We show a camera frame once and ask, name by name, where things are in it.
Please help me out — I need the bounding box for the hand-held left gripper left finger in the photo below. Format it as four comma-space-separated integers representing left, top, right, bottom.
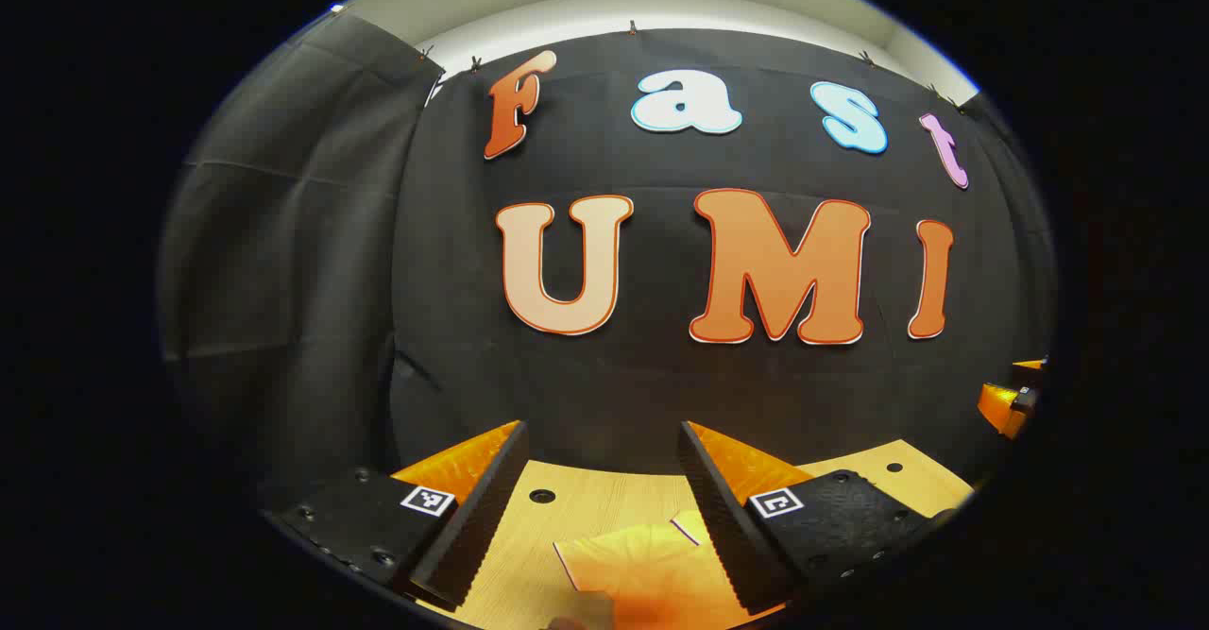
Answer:
269, 419, 531, 612

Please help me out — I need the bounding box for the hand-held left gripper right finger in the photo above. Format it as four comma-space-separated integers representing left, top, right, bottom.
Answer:
677, 420, 957, 617

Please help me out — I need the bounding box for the black backdrop cloth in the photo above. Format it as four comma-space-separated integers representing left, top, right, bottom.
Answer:
389, 27, 1057, 480

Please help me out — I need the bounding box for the plain dark grey cloth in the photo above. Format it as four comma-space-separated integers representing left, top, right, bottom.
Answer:
159, 9, 445, 508

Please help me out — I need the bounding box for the orange T-shirt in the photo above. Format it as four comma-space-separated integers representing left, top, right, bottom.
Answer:
553, 509, 740, 630

